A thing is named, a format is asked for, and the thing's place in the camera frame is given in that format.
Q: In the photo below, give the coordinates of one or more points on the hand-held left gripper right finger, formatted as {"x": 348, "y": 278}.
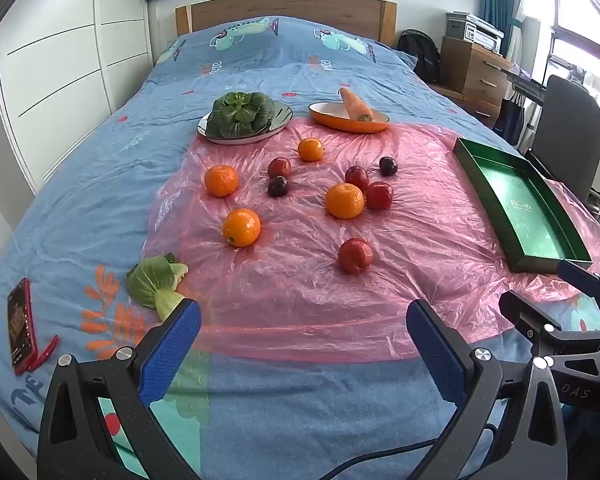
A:
{"x": 432, "y": 350}

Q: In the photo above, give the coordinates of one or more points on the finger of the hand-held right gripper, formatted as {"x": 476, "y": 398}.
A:
{"x": 522, "y": 317}
{"x": 580, "y": 277}

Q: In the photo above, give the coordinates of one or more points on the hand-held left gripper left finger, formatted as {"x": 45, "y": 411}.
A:
{"x": 172, "y": 345}

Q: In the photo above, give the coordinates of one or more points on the green metal tray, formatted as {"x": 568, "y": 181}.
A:
{"x": 520, "y": 195}

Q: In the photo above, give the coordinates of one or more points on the red apple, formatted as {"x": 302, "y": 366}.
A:
{"x": 355, "y": 255}
{"x": 380, "y": 196}

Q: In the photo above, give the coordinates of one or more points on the orange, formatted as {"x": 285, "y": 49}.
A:
{"x": 241, "y": 227}
{"x": 221, "y": 180}
{"x": 310, "y": 150}
{"x": 345, "y": 200}

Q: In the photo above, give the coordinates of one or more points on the red plum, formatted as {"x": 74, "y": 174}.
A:
{"x": 356, "y": 177}
{"x": 279, "y": 166}

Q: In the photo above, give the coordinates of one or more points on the dark purple plum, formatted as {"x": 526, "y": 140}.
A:
{"x": 388, "y": 166}
{"x": 277, "y": 187}

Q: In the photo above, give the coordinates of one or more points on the light green bok choy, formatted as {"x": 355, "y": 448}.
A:
{"x": 150, "y": 280}

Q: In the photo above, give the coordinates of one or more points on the pink plastic sheet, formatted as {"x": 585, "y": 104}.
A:
{"x": 290, "y": 280}

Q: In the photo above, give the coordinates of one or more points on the red smartphone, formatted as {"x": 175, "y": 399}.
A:
{"x": 21, "y": 325}

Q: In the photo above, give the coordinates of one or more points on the grey office chair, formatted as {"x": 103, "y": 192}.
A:
{"x": 570, "y": 120}

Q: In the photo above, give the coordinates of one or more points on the dark blue tote bag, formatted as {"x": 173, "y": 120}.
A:
{"x": 509, "y": 120}

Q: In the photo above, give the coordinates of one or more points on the grey desk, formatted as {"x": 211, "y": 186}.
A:
{"x": 525, "y": 80}

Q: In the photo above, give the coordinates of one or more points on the window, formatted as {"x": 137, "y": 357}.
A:
{"x": 580, "y": 55}

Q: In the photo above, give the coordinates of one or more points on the wooden drawer cabinet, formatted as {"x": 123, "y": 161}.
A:
{"x": 475, "y": 70}

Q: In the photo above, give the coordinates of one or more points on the dark green bok choy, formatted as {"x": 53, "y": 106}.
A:
{"x": 240, "y": 115}

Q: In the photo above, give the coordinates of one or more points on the orange oval dish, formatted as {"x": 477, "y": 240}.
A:
{"x": 340, "y": 125}

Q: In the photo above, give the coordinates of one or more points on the white round plate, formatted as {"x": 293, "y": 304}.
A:
{"x": 283, "y": 116}

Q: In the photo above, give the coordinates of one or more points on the carrot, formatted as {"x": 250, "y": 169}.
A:
{"x": 355, "y": 105}

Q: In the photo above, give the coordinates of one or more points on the grey printer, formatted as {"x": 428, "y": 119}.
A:
{"x": 472, "y": 30}

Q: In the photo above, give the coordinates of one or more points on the black backpack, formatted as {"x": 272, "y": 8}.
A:
{"x": 420, "y": 55}

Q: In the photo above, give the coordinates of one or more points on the white wardrobe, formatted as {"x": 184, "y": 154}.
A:
{"x": 70, "y": 60}

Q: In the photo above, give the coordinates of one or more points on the blue printed bedsheet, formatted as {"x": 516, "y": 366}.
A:
{"x": 280, "y": 60}

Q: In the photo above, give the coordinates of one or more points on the wooden headboard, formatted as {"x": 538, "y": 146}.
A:
{"x": 280, "y": 10}

